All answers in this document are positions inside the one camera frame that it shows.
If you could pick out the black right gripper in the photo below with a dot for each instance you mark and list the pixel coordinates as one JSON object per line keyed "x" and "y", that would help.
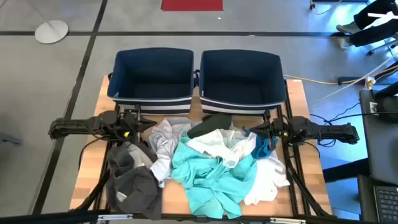
{"x": 281, "y": 128}

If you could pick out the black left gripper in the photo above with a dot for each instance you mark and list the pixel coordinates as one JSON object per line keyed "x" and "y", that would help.
{"x": 132, "y": 119}

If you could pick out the blue garment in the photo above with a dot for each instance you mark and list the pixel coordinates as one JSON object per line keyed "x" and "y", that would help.
{"x": 261, "y": 149}

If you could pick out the light patterned shirt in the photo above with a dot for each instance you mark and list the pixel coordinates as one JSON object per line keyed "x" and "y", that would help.
{"x": 164, "y": 140}

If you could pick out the light grey garment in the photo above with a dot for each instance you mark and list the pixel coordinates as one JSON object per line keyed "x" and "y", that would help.
{"x": 138, "y": 155}

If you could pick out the sheer white garment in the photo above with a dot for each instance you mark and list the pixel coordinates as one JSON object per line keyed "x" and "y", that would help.
{"x": 224, "y": 146}

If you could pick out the dark green garment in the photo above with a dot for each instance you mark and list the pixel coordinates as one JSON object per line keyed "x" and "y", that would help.
{"x": 208, "y": 126}

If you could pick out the dark grey garment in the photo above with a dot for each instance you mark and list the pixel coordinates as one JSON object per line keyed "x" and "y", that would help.
{"x": 136, "y": 186}

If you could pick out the turquoise garment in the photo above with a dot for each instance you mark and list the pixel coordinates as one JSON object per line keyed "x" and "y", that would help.
{"x": 202, "y": 183}

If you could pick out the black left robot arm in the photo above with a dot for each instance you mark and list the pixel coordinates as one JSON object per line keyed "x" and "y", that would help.
{"x": 74, "y": 128}

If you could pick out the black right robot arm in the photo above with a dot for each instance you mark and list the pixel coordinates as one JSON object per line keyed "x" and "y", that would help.
{"x": 329, "y": 132}

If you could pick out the navy white bin, handwritten label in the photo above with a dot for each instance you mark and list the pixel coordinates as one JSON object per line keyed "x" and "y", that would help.
{"x": 149, "y": 105}

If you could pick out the navy white striped fabric bin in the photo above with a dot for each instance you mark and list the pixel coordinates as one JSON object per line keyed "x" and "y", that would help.
{"x": 239, "y": 107}

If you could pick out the black desk leg bar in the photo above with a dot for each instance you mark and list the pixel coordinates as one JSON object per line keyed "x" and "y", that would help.
{"x": 345, "y": 170}

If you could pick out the white yellow plug connector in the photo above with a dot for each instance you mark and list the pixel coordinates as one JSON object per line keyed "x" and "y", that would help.
{"x": 370, "y": 82}

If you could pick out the black desk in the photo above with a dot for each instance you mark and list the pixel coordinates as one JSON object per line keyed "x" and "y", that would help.
{"x": 382, "y": 146}

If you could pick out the red floor mat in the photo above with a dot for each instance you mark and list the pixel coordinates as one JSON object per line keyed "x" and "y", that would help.
{"x": 192, "y": 5}

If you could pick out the white round-base floor stand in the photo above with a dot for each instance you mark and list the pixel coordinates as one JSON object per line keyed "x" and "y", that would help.
{"x": 51, "y": 31}

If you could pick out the grey floor object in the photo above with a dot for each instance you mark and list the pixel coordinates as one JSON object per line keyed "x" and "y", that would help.
{"x": 9, "y": 139}

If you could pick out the grey office chair base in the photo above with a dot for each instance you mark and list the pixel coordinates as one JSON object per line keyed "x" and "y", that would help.
{"x": 377, "y": 49}

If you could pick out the person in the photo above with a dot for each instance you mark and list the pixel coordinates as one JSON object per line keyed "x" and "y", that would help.
{"x": 373, "y": 34}

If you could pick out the black keyboard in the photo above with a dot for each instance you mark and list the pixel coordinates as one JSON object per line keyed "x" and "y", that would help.
{"x": 388, "y": 203}

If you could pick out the silver frame bracket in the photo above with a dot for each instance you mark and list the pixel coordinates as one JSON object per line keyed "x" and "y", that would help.
{"x": 287, "y": 221}
{"x": 115, "y": 217}

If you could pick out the black aluminium table frame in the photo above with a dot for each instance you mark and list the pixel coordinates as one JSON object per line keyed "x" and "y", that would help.
{"x": 62, "y": 217}

